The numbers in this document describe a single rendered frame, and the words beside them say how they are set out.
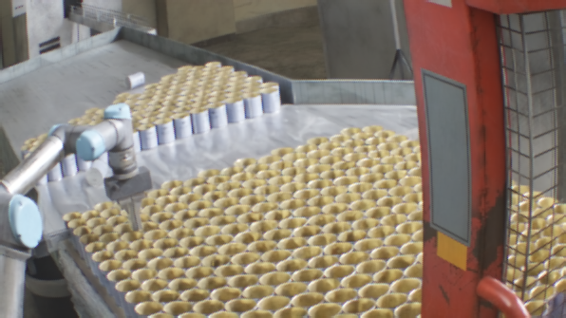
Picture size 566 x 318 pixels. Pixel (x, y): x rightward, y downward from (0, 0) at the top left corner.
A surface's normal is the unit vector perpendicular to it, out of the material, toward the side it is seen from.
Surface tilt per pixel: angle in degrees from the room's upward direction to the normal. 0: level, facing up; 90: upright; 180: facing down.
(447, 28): 90
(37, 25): 90
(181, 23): 90
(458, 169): 90
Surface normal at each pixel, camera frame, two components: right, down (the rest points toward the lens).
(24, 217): 0.90, -0.05
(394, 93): -0.27, 0.37
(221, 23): 0.48, 0.27
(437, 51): -0.87, 0.26
